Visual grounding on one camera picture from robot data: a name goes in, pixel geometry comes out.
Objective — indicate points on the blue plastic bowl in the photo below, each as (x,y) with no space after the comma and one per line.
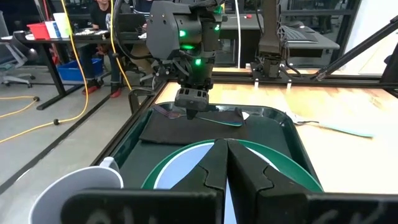
(183,168)

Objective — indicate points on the black aluminium table frame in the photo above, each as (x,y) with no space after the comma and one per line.
(342,81)

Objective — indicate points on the grey plastic mug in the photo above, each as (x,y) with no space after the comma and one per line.
(62,193)

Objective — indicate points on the white and blue carton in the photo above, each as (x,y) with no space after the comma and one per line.
(51,29)

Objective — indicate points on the black keyboard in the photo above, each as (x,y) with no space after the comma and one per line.
(298,32)
(90,32)

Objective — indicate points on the green plastic plate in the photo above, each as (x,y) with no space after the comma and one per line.
(289,168)

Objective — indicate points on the red box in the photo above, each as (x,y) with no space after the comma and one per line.
(38,31)

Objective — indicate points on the grey office chair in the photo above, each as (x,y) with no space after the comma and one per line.
(12,53)

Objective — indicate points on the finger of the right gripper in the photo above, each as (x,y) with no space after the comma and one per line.
(194,113)
(189,113)

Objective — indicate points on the black desk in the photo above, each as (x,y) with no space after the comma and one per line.
(46,41)

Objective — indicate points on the red button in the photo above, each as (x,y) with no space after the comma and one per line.
(248,16)

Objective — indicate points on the blue storage bin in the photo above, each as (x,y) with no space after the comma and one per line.
(71,73)

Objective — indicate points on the person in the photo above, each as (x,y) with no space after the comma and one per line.
(99,12)
(141,59)

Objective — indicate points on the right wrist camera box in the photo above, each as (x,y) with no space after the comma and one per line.
(191,99)

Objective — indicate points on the grey desk with keyboard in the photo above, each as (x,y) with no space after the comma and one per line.
(311,45)

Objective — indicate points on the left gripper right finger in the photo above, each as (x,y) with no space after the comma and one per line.
(245,174)

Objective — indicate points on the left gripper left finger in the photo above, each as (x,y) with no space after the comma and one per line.
(214,165)

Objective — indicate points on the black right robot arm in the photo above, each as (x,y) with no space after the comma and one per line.
(161,28)

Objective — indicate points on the black cloth napkin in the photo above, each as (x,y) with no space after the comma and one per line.
(186,132)

